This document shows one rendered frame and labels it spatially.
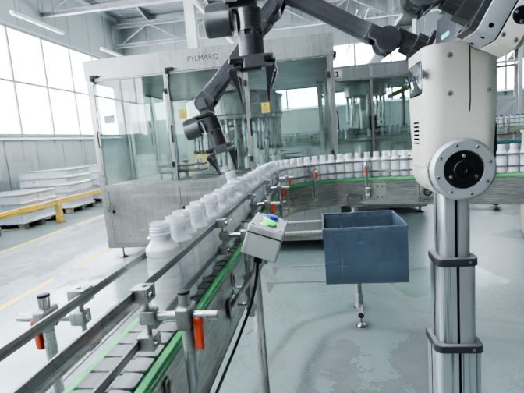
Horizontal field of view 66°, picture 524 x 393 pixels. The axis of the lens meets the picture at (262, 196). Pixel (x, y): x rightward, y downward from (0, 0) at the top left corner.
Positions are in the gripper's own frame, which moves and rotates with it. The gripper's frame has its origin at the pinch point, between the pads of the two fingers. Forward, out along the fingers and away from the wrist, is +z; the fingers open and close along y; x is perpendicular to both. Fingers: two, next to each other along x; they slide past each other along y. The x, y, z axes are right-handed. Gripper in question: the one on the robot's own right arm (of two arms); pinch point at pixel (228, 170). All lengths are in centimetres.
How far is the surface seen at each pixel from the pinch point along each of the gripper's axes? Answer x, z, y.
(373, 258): -10, 49, -39
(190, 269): 67, 15, -2
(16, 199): -524, -71, 521
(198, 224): 55, 9, -3
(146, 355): 88, 21, 0
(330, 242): -10.2, 38.5, -25.7
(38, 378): 110, 11, -4
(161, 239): 73, 7, -2
